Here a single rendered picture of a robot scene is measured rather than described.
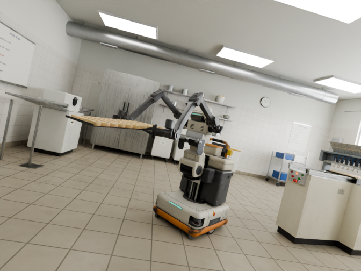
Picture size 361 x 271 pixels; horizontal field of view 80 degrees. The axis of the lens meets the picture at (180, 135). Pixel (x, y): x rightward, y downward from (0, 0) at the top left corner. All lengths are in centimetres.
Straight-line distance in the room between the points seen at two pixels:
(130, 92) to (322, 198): 448
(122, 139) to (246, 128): 379
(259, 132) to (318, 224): 447
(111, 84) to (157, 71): 156
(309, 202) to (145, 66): 534
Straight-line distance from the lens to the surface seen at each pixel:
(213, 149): 250
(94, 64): 692
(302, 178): 298
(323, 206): 323
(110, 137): 573
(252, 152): 725
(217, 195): 245
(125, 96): 568
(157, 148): 589
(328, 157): 383
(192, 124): 231
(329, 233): 346
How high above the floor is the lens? 106
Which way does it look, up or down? 2 degrees down
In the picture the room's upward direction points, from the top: 13 degrees clockwise
